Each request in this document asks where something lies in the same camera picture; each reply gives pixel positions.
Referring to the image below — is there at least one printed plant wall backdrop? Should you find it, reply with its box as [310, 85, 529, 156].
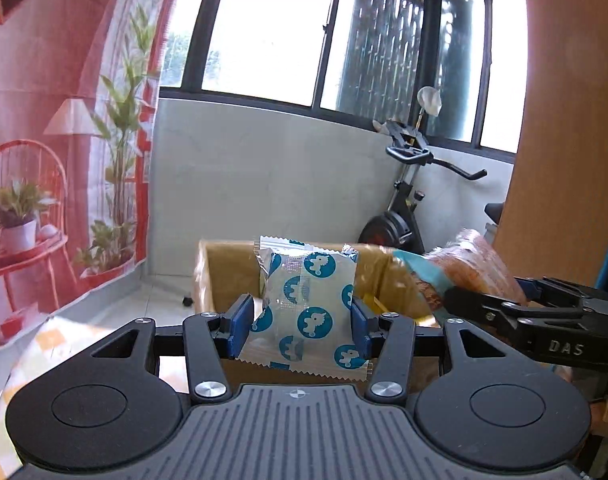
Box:
[0, 0, 189, 361]

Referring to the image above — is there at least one orange checked tablecloth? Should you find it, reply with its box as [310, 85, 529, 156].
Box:
[0, 317, 195, 480]

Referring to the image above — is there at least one brown wooden panel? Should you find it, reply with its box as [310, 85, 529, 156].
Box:
[491, 0, 608, 306]

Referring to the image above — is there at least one black framed window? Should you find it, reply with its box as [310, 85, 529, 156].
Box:
[159, 0, 529, 163]

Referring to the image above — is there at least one white blue dotted snack packet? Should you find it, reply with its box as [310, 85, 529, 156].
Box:
[236, 235, 377, 381]

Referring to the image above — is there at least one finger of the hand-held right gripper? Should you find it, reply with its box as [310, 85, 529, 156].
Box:
[514, 276, 608, 307]
[443, 285, 585, 334]

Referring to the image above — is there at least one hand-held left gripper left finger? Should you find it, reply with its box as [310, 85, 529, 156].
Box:
[90, 292, 255, 406]

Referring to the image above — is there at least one black exercise bike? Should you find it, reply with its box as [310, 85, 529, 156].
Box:
[359, 119, 505, 257]

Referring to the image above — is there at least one taped cardboard box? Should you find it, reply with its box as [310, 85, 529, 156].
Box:
[194, 239, 484, 398]

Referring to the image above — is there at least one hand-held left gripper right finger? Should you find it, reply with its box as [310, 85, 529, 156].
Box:
[351, 296, 509, 404]

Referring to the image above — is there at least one brown snack bag teal edge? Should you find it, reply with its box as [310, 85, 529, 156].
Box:
[391, 228, 530, 322]

